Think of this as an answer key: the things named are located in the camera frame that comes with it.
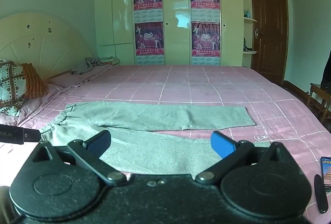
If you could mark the cream corner shelf unit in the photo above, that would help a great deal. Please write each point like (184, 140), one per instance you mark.
(247, 21)

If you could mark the grey crumpled blanket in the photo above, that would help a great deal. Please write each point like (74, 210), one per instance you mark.
(88, 66)

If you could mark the folded book stack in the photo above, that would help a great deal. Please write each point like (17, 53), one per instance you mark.
(110, 60)

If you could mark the pink pillow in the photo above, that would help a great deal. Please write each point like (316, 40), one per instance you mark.
(64, 79)

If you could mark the black stick-shaped object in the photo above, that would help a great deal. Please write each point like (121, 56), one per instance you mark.
(321, 195)

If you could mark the orange striped pillow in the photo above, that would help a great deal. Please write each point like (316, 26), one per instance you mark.
(33, 82)

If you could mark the dark shelf item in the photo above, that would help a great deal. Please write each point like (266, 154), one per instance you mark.
(246, 47)

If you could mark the teal patterned pillow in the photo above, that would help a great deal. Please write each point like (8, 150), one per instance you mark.
(10, 84)

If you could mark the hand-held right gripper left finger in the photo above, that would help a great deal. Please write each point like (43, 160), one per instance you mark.
(99, 140)

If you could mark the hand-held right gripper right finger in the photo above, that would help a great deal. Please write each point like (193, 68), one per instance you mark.
(222, 145)

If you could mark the pale blue bottle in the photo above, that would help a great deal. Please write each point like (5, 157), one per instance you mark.
(247, 13)

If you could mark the wooden chair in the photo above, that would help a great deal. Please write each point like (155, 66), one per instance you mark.
(319, 100)

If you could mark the pink checked bed sheet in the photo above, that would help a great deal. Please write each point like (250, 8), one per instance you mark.
(206, 87)

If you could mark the cream bed headboard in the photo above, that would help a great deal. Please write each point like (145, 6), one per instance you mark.
(49, 43)

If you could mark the brown wooden door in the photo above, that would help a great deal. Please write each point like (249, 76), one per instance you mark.
(269, 30)

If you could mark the dark cloth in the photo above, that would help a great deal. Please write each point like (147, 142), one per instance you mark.
(327, 71)

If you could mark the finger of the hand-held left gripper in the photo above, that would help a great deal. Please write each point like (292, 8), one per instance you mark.
(32, 134)

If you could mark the smartphone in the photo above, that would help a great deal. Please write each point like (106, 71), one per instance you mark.
(326, 171)

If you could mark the grey pants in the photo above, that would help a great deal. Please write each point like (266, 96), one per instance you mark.
(155, 115)

